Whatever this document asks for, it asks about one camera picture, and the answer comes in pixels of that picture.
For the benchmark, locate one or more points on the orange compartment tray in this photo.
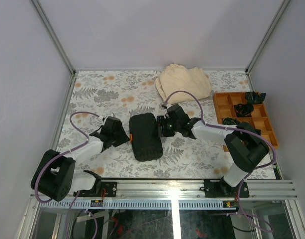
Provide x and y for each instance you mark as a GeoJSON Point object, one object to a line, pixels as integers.
{"type": "Point", "coordinates": [224, 107]}

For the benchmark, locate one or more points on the floral table mat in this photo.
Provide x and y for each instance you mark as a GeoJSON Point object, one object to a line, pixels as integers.
{"type": "Point", "coordinates": [128, 93]}

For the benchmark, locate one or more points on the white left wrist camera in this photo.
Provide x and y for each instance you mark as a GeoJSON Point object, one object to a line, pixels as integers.
{"type": "Point", "coordinates": [108, 115]}

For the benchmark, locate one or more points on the dark tape roll top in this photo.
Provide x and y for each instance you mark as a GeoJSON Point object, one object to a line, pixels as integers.
{"type": "Point", "coordinates": [255, 98]}

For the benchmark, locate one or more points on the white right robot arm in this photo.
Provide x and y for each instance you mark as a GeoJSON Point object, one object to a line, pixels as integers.
{"type": "Point", "coordinates": [245, 146]}

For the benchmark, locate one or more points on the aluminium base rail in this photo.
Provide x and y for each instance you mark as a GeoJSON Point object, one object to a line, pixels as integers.
{"type": "Point", "coordinates": [167, 194]}

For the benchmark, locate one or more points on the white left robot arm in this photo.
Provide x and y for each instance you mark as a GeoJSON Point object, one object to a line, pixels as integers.
{"type": "Point", "coordinates": [56, 174]}

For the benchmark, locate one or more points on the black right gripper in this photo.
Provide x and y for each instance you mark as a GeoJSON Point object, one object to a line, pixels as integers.
{"type": "Point", "coordinates": [160, 120]}

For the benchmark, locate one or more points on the cream cloth bag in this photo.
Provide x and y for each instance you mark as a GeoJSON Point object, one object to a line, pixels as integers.
{"type": "Point", "coordinates": [177, 84]}

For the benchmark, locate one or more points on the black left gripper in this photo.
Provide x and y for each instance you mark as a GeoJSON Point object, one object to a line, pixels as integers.
{"type": "Point", "coordinates": [125, 137]}

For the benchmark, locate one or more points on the dark tape roll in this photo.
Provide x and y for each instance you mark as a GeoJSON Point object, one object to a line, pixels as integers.
{"type": "Point", "coordinates": [244, 110]}
{"type": "Point", "coordinates": [255, 98]}
{"type": "Point", "coordinates": [230, 121]}

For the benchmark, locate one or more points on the dark green tool case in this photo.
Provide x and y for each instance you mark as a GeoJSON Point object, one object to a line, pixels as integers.
{"type": "Point", "coordinates": [144, 138]}

